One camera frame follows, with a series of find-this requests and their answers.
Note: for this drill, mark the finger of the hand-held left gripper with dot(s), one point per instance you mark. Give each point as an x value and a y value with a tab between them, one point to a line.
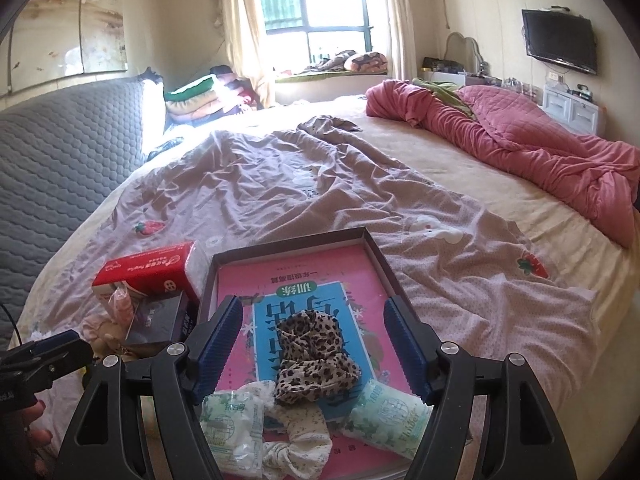
55	344

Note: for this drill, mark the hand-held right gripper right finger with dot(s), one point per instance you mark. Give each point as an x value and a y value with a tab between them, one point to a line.
405	347

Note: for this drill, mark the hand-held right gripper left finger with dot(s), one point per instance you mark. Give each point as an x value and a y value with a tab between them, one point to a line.
220	347

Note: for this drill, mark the green floral tissue pack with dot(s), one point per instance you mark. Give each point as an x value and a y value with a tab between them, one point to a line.
390	425
230	430

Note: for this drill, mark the leopard print scrunchie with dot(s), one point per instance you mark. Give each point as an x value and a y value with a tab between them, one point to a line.
310	355

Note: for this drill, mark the cream floral scrunchie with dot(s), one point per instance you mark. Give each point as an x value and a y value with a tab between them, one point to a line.
295	432

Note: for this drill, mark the grey shallow cardboard box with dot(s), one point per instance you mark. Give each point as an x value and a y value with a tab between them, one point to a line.
290	247

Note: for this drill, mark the person's left hand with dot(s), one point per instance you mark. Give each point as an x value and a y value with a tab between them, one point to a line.
35	425

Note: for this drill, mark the pink book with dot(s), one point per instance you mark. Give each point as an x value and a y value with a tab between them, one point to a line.
240	285

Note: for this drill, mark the small black box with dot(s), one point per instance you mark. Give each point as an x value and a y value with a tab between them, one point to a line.
155	320

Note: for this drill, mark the pink item in clear wrapper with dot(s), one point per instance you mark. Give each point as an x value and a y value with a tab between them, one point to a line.
122	305

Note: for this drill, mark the red white tissue box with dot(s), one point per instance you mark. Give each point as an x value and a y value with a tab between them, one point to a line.
145	275

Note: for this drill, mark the lilac strawberry duvet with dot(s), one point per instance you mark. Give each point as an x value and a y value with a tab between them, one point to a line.
300	185

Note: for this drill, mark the bed with beige sheet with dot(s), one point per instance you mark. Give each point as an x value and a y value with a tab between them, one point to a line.
475	180

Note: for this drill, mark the grey quilted headboard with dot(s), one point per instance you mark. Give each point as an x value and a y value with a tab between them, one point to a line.
60	160

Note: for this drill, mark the pink quilt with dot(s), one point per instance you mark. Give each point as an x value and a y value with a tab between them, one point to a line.
500	140

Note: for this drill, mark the stack of folded clothes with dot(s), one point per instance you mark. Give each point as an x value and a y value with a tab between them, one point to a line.
210	97

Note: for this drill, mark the green cloth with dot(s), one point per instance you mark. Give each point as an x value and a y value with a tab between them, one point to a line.
445	92

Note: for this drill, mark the black cloth on headboard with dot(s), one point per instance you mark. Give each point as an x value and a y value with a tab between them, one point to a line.
152	77

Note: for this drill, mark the dark gold-trim box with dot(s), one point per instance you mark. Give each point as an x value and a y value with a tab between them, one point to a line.
440	65

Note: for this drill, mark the floral pillow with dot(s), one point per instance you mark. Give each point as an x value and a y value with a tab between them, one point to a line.
367	62

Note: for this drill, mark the white drawer unit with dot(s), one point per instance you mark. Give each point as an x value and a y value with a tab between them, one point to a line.
575	107

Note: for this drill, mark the clothes on windowsill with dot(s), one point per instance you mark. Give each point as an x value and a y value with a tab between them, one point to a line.
330	62

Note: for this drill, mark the vanity mirror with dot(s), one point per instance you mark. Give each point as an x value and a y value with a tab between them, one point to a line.
462	47

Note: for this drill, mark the cream curtain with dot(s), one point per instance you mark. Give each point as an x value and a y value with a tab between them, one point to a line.
237	20
400	15

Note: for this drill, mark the window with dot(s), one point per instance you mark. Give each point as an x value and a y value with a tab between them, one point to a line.
330	5

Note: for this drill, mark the blossom wall painting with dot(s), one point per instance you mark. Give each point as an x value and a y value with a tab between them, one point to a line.
65	25

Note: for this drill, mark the black wall television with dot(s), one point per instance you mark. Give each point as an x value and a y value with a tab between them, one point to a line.
560	42

